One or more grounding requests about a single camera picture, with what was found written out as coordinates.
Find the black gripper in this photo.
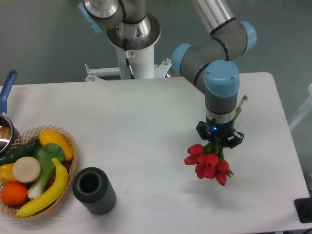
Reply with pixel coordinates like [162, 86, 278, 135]
[196, 117, 244, 148]

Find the red tulip bouquet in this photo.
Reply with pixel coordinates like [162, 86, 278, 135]
[184, 137, 234, 186]

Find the dark grey ribbed vase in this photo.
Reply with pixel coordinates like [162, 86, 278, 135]
[72, 167, 117, 215]

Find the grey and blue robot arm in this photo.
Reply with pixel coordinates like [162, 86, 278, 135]
[78, 0, 257, 148]

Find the black device at table edge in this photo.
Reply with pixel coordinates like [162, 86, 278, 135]
[294, 197, 312, 223]

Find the red toy in basket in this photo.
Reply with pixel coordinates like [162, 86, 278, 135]
[46, 161, 71, 189]

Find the yellow lemon toy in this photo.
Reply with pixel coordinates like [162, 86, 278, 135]
[39, 129, 74, 161]

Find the green bok choy toy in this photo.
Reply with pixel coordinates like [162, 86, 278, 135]
[28, 143, 64, 200]

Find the yellow plastic banana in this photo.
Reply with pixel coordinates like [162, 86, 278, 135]
[16, 158, 68, 217]

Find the woven wicker basket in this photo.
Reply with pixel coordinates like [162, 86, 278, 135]
[0, 125, 78, 220]

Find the green cucumber toy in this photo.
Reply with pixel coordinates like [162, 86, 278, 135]
[0, 138, 41, 166]

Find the beige round disc toy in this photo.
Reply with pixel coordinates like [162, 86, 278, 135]
[12, 156, 41, 183]

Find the orange plastic fruit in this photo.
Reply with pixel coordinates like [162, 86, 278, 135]
[0, 182, 28, 205]

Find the yellow bell pepper toy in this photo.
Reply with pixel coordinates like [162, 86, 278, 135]
[0, 163, 17, 184]

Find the white table clamp bracket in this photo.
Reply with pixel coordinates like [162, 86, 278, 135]
[84, 58, 177, 81]

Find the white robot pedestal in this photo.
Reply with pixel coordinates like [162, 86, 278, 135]
[106, 13, 161, 79]

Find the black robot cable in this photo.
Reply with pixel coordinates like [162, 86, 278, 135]
[123, 38, 136, 80]

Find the blue handled steel pot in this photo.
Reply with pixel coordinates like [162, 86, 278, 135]
[0, 70, 19, 156]

